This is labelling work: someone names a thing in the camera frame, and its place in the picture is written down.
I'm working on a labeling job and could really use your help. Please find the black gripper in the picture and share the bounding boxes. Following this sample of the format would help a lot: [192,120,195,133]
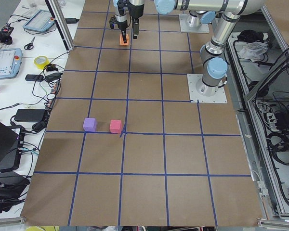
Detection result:
[109,0,139,44]
[128,0,145,19]

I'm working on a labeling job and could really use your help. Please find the red foam block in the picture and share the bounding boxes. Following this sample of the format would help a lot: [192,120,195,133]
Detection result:
[109,119,122,134]

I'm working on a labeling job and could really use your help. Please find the brown paper mat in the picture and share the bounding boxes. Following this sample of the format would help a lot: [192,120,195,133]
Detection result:
[22,0,262,227]

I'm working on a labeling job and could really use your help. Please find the black laptop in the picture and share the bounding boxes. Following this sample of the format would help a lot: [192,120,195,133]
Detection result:
[0,122,25,172]

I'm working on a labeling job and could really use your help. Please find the blue teach pendant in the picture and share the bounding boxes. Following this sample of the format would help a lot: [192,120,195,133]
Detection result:
[23,10,54,34]
[0,48,23,79]

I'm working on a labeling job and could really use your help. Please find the black power adapter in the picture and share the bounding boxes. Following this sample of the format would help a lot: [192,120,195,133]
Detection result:
[14,109,45,122]

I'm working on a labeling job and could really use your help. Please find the far blue teach pendant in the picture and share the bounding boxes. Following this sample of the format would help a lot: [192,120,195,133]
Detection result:
[23,10,54,34]

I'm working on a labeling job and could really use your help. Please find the aluminium frame post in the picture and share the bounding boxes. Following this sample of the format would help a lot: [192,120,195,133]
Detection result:
[45,0,74,52]

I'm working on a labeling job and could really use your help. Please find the black handled scissors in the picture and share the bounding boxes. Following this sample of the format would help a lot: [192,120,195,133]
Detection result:
[24,37,36,51]

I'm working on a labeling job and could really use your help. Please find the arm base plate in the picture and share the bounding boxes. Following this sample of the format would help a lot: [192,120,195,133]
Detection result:
[179,14,210,33]
[187,74,227,103]

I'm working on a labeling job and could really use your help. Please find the near blue teach pendant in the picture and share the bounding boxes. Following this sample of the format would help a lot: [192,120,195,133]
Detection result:
[0,48,23,79]

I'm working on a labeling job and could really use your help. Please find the orange foam block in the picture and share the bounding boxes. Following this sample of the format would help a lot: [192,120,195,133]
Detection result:
[119,34,130,46]

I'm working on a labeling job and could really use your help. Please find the purple foam block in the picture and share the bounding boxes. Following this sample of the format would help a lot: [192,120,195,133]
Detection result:
[83,117,97,132]

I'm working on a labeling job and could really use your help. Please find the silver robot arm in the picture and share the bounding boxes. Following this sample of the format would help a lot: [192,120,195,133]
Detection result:
[117,0,216,39]
[109,0,265,97]

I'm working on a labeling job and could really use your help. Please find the yellow tape roll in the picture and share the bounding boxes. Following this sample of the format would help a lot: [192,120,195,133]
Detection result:
[34,55,50,70]

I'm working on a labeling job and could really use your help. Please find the black remote control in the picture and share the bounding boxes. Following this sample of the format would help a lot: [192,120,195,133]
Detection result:
[25,74,44,82]

